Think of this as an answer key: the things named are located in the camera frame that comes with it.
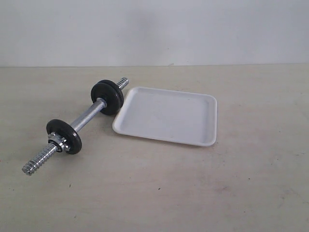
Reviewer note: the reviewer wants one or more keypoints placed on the black plate with collar nut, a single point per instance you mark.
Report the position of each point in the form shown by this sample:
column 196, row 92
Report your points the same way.
column 65, row 130

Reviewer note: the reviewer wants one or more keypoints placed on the black plate without collar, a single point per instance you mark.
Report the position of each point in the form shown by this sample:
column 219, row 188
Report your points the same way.
column 106, row 93

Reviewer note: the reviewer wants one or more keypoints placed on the chrome star collar nut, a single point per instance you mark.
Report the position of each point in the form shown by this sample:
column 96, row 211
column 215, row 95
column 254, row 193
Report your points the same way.
column 59, row 141

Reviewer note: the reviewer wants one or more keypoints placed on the white rectangular plastic tray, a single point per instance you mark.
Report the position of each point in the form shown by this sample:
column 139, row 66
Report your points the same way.
column 168, row 115

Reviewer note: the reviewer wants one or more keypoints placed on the black weight plate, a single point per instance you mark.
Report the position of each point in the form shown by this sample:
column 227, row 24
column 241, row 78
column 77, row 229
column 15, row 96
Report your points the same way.
column 116, row 89

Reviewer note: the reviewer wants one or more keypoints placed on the chrome threaded dumbbell bar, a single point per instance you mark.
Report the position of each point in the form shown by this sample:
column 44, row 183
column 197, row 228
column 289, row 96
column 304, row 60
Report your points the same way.
column 34, row 164

